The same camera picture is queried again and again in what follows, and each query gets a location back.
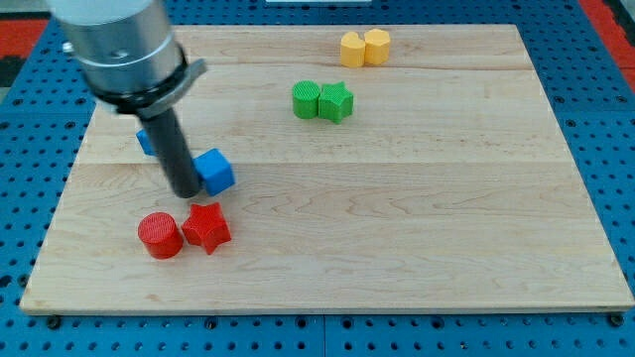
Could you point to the blue triangle block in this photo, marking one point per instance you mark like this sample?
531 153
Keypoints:
145 143

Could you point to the green star block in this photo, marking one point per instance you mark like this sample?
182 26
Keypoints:
335 102

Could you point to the yellow hexagon block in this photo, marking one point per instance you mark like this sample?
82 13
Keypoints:
378 44

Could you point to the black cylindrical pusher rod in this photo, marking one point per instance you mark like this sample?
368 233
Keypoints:
173 153

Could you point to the red star block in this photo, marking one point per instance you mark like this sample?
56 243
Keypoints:
206 227

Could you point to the red cylinder block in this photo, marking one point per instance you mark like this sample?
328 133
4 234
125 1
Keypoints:
160 235

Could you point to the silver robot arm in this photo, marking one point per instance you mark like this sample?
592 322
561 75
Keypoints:
131 60

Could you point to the wooden board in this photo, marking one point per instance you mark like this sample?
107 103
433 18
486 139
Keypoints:
449 189

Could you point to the yellow heart block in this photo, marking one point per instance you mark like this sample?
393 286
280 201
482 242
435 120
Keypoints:
352 50

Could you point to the green cylinder block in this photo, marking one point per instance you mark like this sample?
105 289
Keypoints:
305 95

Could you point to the blue cube block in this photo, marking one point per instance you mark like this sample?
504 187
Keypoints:
215 171

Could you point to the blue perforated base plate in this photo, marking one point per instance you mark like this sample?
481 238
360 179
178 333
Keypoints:
45 114

